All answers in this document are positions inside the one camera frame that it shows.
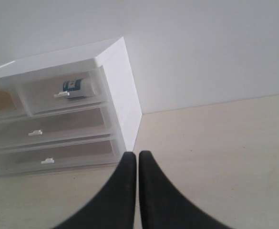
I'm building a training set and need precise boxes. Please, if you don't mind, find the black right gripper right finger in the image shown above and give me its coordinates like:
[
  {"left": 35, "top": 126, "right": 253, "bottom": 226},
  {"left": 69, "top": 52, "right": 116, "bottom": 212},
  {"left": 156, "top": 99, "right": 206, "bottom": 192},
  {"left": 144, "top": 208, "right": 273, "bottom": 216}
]
[{"left": 139, "top": 151, "right": 227, "bottom": 229}]

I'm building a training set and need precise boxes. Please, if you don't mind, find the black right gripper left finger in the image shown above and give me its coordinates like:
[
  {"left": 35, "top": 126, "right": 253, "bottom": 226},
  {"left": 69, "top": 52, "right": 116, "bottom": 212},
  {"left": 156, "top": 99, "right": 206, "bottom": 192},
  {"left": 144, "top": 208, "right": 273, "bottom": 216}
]
[{"left": 56, "top": 152, "right": 136, "bottom": 229}]

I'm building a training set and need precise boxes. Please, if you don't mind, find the white pill bottle blue label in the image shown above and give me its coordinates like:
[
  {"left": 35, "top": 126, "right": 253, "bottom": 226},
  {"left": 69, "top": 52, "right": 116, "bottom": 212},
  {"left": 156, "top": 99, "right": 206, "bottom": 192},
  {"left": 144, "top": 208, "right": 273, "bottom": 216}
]
[{"left": 62, "top": 78, "right": 96, "bottom": 99}]

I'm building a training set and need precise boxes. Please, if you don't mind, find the yellow cheese wedge block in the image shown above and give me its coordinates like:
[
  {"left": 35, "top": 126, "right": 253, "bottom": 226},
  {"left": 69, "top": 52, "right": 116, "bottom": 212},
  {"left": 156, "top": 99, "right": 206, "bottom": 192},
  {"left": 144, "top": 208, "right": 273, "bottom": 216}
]
[{"left": 0, "top": 90, "right": 16, "bottom": 111}]

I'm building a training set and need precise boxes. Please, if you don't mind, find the clear middle wide drawer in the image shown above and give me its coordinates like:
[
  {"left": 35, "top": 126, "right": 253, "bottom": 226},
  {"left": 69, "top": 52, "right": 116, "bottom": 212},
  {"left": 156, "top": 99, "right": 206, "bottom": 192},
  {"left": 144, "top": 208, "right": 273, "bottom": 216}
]
[{"left": 0, "top": 106, "right": 112, "bottom": 149}]

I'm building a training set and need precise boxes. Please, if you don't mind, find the clear wide drawer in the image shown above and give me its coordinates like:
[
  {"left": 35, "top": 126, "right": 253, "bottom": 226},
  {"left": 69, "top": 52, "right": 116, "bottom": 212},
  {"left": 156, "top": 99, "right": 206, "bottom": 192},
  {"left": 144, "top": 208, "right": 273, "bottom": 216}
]
[
  {"left": 0, "top": 106, "right": 112, "bottom": 149},
  {"left": 0, "top": 135, "right": 121, "bottom": 177}
]

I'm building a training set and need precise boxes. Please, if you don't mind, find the white plastic drawer cabinet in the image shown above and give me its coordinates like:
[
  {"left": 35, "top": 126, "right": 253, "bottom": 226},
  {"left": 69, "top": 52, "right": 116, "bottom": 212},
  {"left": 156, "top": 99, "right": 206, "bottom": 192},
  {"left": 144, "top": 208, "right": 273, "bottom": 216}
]
[{"left": 0, "top": 36, "right": 144, "bottom": 181}]

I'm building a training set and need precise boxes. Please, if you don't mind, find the clear bottom wide drawer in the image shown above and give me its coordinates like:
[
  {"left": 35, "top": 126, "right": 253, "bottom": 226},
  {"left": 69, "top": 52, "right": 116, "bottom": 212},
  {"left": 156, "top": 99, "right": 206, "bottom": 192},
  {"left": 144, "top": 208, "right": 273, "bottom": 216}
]
[{"left": 0, "top": 135, "right": 121, "bottom": 177}]

